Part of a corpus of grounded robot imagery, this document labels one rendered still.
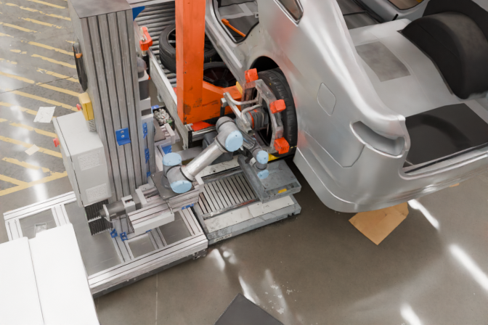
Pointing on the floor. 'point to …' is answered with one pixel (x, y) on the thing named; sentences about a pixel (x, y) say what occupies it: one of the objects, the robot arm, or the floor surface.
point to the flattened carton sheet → (380, 221)
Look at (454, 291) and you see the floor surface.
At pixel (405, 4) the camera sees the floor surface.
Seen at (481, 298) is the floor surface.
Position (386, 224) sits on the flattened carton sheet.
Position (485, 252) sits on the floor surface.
